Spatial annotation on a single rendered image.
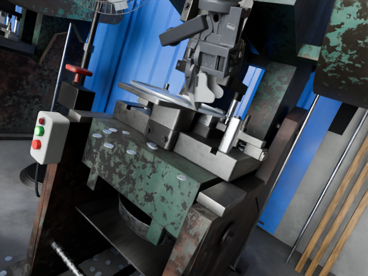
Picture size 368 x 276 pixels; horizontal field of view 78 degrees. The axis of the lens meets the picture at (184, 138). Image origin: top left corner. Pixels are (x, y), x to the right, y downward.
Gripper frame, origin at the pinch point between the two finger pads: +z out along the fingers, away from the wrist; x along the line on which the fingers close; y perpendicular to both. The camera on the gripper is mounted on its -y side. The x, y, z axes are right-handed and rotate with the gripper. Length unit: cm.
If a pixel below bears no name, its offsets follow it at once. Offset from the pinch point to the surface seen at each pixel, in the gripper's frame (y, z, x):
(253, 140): 11.2, 12.6, 15.7
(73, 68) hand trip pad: -41.2, 2.4, -4.1
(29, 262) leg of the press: -34, 59, -35
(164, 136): -7.1, 11.7, -1.6
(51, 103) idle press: -159, 71, 36
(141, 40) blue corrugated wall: -156, 31, 137
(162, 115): -10.3, 7.9, 1.2
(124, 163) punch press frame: -13.0, 18.9, -10.5
